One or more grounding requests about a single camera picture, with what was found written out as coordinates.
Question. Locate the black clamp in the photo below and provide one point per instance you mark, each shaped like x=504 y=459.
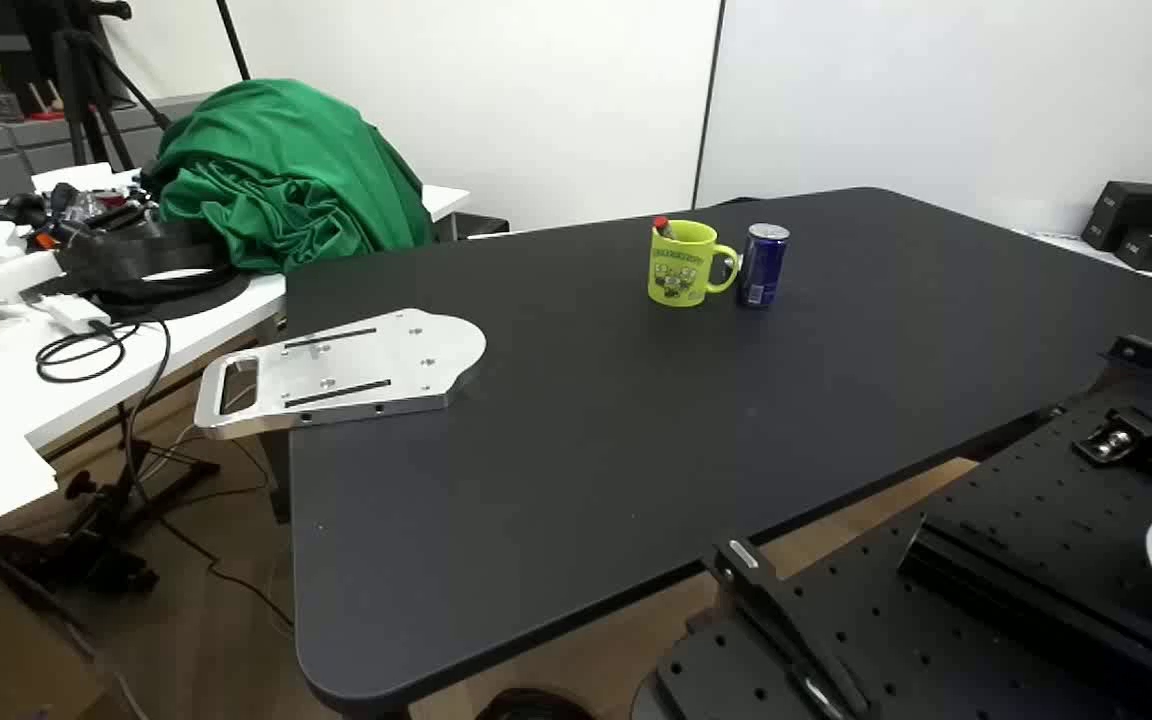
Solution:
x=771 y=601

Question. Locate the black box device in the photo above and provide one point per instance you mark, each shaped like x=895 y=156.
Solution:
x=1139 y=212

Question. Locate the yellow-green ceramic mug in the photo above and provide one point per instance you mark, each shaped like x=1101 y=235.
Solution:
x=682 y=271

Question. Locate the black rail block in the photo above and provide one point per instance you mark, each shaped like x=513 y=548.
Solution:
x=1040 y=587

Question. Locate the black floor stand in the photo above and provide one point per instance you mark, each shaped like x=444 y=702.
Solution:
x=100 y=513

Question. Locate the black perforated base board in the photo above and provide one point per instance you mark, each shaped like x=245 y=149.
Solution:
x=1001 y=545

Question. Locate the blue drink can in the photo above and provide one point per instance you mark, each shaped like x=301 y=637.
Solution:
x=762 y=264

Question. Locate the grey marker with red cap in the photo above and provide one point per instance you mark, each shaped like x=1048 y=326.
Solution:
x=660 y=225

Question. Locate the green cloth heap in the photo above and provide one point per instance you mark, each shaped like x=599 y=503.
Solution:
x=280 y=174

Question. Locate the silver metal mounting plate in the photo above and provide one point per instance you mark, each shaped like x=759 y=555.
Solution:
x=379 y=355

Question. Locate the white side table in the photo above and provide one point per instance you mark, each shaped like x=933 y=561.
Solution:
x=19 y=401

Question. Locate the black tripod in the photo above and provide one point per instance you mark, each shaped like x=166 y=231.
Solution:
x=86 y=80

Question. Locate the black bag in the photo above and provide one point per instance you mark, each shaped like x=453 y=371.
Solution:
x=139 y=261

